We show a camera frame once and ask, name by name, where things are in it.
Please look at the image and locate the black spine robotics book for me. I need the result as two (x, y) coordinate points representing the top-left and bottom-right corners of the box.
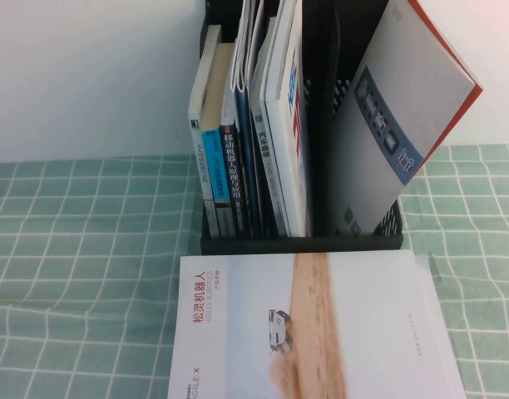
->
(218, 78), (250, 239)

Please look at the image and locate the red cover brochure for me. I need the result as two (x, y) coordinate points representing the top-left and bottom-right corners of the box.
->
(406, 0), (485, 187)

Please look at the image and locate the white AgileX robotics brochure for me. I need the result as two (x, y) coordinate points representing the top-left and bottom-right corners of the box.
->
(166, 249), (468, 399)
(331, 0), (477, 237)

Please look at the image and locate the grey spine automotive book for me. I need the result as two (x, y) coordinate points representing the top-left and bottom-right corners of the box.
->
(249, 16), (292, 239)

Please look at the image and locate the cyan spine book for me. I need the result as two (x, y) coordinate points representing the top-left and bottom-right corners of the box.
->
(200, 41), (237, 239)

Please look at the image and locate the white spine paperback book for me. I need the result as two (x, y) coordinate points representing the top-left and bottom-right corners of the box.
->
(188, 24), (223, 239)

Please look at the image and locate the white book blue red print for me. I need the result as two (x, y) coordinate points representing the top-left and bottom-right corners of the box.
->
(260, 0), (314, 237)

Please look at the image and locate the green checkered tablecloth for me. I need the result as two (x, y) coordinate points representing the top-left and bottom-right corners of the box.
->
(0, 143), (509, 399)

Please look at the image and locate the black plastic book holder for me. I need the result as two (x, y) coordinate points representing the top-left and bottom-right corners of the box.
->
(198, 0), (407, 255)

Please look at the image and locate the thin white booklet bundle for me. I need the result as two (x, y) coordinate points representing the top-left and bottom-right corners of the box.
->
(230, 0), (258, 91)

